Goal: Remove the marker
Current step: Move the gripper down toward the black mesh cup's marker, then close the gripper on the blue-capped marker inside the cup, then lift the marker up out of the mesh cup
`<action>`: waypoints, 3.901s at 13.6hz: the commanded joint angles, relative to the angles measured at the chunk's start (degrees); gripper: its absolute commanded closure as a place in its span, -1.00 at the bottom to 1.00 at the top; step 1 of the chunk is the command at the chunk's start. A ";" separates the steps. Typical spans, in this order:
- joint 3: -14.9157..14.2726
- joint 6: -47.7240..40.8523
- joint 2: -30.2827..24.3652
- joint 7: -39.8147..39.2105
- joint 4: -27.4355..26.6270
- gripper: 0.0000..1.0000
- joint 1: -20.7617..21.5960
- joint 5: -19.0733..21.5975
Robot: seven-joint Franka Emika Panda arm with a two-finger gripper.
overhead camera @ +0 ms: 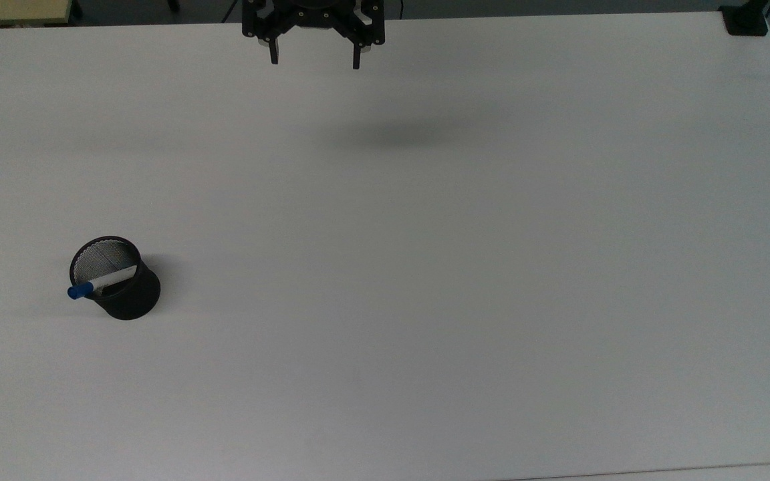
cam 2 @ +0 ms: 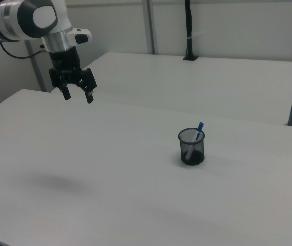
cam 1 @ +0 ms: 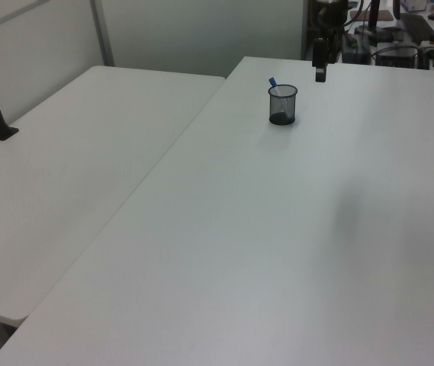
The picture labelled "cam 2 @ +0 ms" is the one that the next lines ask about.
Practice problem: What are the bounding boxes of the small blue object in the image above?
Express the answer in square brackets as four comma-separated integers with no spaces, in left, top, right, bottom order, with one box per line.
[185,121,205,159]

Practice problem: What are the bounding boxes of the black camera pole with clamp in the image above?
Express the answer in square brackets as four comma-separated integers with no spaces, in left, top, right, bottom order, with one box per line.
[183,0,199,62]

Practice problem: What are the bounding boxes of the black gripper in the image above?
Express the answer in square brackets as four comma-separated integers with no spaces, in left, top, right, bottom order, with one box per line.
[48,47,97,104]

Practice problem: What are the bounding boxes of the white adjoining table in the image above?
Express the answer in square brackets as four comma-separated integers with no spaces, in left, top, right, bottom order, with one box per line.
[50,52,292,126]

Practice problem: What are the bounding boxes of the black mesh pen cup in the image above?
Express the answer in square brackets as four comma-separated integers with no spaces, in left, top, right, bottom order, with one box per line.
[178,128,206,166]

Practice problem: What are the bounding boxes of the grey metal partition post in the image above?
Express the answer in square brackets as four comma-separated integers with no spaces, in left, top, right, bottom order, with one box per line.
[142,0,160,55]

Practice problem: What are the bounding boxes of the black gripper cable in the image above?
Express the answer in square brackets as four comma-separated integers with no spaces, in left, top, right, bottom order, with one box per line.
[0,40,49,59]

